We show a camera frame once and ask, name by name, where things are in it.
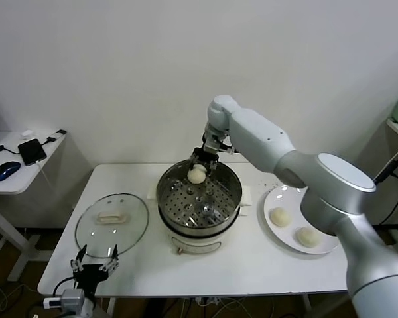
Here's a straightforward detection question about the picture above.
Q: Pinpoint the black cable with connector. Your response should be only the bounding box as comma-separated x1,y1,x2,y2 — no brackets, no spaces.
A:
373,140,398,226

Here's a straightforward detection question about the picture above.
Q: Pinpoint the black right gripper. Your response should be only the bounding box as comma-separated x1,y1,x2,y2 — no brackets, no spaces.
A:
188,145,220,177

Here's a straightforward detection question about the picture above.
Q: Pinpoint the white charging cable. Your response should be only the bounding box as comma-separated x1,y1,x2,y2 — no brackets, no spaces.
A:
35,161,54,190

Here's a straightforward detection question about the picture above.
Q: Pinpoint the white round plate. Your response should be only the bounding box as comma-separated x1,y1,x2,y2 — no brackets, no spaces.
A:
263,185,341,255

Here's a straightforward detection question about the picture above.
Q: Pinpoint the cream electric cooking pot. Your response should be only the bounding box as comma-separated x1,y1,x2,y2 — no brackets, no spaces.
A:
147,184,255,256

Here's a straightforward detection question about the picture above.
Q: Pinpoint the stainless steel steamer basket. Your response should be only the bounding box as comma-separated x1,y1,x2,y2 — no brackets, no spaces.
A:
156,158,243,238

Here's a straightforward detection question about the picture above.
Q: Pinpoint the black sleeved wrist cable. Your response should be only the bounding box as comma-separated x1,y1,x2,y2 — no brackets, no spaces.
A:
52,277,77,297

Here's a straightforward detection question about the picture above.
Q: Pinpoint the white side desk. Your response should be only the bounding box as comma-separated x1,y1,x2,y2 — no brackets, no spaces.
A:
0,131,70,282

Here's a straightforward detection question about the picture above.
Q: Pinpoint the blue computer mouse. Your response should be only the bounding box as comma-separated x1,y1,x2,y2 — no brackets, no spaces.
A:
0,161,22,182

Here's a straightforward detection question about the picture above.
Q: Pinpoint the white table leg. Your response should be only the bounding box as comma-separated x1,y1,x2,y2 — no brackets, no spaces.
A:
105,294,118,318
300,292,315,318

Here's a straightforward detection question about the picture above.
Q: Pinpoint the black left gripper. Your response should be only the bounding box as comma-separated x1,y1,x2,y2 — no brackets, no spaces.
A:
70,244,121,293

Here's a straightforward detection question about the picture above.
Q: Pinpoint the dark smartphone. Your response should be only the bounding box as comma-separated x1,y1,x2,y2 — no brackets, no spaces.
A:
17,138,48,166

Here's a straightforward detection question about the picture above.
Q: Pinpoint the black adapter cable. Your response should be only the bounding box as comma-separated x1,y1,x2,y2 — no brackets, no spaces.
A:
0,129,68,156

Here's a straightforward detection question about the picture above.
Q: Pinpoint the white steamed baozi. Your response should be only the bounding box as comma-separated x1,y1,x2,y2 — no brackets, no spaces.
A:
187,165,207,185
295,227,321,248
269,207,292,229

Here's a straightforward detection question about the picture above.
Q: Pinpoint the round glass pot lid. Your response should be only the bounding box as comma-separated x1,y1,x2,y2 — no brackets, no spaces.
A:
75,193,150,259

